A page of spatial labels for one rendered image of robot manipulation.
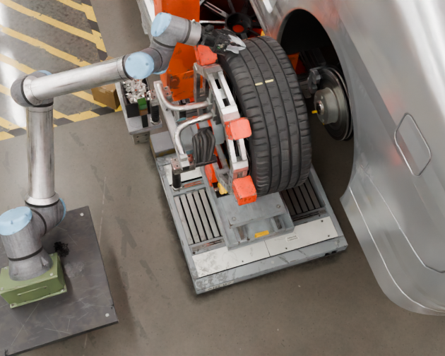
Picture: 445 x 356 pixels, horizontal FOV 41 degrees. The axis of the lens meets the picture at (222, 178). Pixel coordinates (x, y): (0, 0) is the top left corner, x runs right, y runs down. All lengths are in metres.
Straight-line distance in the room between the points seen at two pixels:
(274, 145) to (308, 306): 1.14
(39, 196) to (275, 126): 1.11
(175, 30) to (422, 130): 0.95
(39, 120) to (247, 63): 0.90
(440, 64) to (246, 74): 0.79
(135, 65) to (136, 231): 1.32
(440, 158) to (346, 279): 1.58
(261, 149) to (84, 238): 1.08
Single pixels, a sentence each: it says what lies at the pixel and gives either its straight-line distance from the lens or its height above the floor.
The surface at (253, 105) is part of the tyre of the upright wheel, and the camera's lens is 2.26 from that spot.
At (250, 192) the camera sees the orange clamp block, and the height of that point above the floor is 0.88.
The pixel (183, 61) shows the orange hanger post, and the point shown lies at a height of 0.82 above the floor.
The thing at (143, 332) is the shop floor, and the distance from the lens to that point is 3.10.
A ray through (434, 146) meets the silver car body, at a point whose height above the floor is 1.57.
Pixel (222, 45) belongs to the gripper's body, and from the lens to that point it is 2.33.
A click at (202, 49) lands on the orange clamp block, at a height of 1.11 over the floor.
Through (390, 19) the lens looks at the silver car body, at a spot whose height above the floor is 1.66.
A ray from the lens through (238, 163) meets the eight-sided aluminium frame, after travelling 2.32.
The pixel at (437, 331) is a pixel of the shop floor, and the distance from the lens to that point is 3.32.
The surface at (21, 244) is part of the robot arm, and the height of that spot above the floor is 0.60.
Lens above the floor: 3.00
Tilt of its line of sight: 62 degrees down
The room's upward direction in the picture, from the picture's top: 5 degrees clockwise
